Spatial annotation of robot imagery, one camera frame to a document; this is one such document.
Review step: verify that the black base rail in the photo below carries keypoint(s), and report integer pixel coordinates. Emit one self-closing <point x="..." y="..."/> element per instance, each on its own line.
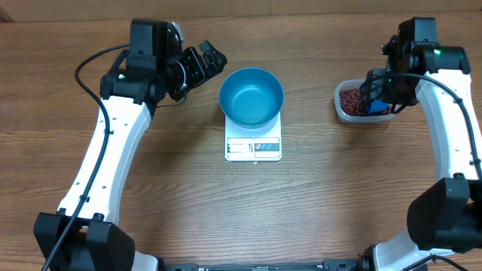
<point x="326" y="265"/>

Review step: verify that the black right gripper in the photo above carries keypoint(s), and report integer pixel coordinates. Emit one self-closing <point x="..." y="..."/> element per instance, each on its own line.
<point x="414" y="101"/>

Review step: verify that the white digital kitchen scale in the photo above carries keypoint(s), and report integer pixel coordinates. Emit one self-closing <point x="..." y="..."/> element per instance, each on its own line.
<point x="260" y="144"/>

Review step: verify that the red beans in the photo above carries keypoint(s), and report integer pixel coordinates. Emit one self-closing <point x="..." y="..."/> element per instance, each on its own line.
<point x="352" y="103"/>

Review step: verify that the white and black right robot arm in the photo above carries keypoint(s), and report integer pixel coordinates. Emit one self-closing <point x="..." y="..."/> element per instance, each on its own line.
<point x="446" y="219"/>

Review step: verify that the blue plastic measuring scoop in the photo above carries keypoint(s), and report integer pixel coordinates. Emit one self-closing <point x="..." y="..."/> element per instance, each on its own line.
<point x="376" y="107"/>

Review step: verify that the teal blue bowl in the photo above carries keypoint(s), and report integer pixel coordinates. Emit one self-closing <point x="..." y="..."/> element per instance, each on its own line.
<point x="251" y="97"/>

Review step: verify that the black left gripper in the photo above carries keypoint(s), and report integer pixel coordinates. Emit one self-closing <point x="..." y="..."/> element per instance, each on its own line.
<point x="191" y="56"/>

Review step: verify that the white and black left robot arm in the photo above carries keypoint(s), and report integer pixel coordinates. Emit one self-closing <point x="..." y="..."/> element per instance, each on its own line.
<point x="83" y="233"/>

